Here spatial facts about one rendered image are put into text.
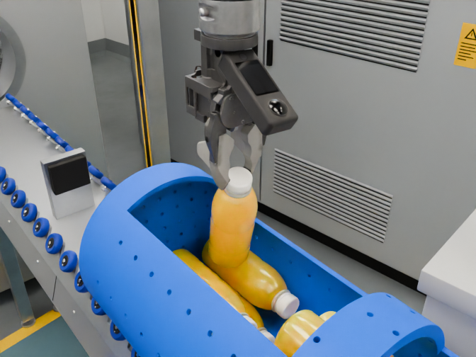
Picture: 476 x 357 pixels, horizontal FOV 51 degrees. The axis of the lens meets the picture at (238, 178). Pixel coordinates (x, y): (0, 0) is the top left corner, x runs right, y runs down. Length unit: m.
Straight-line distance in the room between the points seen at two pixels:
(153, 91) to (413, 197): 1.23
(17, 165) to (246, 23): 1.07
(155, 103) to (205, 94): 0.80
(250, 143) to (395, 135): 1.48
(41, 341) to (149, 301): 1.65
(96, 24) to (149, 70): 4.37
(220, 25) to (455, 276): 0.47
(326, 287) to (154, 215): 0.31
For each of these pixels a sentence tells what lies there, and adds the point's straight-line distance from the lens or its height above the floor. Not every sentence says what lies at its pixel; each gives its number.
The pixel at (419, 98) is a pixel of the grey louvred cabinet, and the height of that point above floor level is 0.92.
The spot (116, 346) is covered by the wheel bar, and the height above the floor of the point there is 0.92.
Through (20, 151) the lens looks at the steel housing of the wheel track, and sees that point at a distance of 1.63.
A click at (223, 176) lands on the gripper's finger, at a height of 1.29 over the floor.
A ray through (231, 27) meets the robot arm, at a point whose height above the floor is 1.48.
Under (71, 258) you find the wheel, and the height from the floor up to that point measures 0.98.
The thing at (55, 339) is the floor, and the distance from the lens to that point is 2.28.
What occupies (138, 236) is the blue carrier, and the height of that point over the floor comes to 1.20.
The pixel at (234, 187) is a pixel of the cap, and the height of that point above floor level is 1.27.
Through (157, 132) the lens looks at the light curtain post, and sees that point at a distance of 1.47.
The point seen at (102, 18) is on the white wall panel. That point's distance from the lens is 5.78.
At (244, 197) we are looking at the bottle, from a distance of 0.70.
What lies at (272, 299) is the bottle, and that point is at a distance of 0.81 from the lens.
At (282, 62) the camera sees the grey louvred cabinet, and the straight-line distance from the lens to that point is 2.33.
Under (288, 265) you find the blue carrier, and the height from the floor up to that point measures 1.08.
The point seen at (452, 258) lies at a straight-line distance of 0.81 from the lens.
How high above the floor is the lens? 1.63
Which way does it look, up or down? 31 degrees down
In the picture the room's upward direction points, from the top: straight up
